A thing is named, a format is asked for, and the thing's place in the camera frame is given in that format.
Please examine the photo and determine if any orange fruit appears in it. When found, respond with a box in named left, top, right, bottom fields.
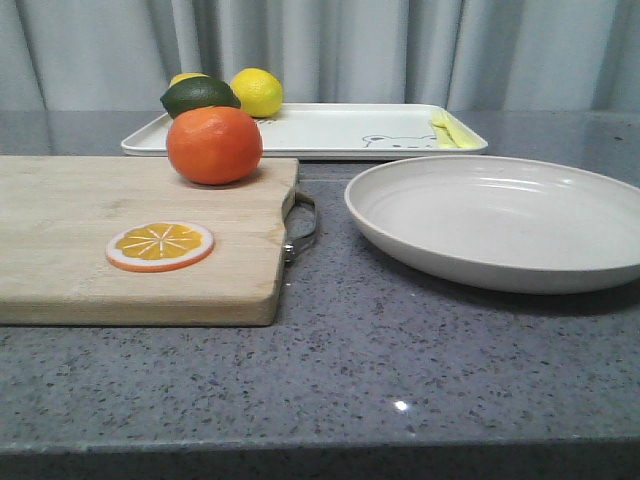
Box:
left=166, top=106, right=263, bottom=185

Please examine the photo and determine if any white round plate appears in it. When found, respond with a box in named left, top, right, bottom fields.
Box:
left=344, top=155, right=639, bottom=294

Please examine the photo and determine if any white bear tray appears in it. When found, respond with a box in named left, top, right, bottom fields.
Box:
left=120, top=102, right=489, bottom=161

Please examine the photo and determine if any yellow item on tray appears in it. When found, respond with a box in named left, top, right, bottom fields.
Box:
left=431, top=110, right=485, bottom=149

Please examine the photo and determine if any yellow lemon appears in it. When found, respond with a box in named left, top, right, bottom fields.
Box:
left=169, top=72, right=208, bottom=87
left=230, top=68, right=284, bottom=118

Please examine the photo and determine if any orange slice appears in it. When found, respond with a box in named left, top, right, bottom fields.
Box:
left=105, top=221, right=215, bottom=273

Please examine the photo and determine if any green lime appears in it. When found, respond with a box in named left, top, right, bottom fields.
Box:
left=160, top=76, right=241, bottom=119

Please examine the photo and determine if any rear yellow lemon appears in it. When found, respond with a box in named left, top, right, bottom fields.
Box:
left=169, top=72, right=208, bottom=87

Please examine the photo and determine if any wooden cutting board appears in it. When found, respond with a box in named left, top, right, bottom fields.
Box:
left=1, top=156, right=298, bottom=326

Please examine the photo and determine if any grey curtain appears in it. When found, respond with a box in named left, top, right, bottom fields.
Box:
left=1, top=1, right=639, bottom=112

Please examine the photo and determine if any metal cutting board handle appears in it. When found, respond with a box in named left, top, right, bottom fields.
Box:
left=283, top=190, right=320, bottom=264

